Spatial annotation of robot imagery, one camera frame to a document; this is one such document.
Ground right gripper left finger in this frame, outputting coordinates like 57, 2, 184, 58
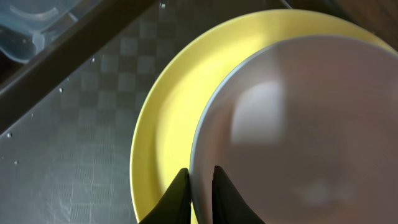
139, 168, 192, 224

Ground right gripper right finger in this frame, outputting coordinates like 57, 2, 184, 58
212, 166, 265, 224

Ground yellow plate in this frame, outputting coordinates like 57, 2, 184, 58
130, 9, 391, 221

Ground pink bowl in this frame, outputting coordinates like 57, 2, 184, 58
190, 35, 397, 223

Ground brown plastic serving tray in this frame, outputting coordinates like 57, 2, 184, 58
1, 0, 345, 224

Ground clear plastic bin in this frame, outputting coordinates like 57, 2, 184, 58
0, 0, 103, 65

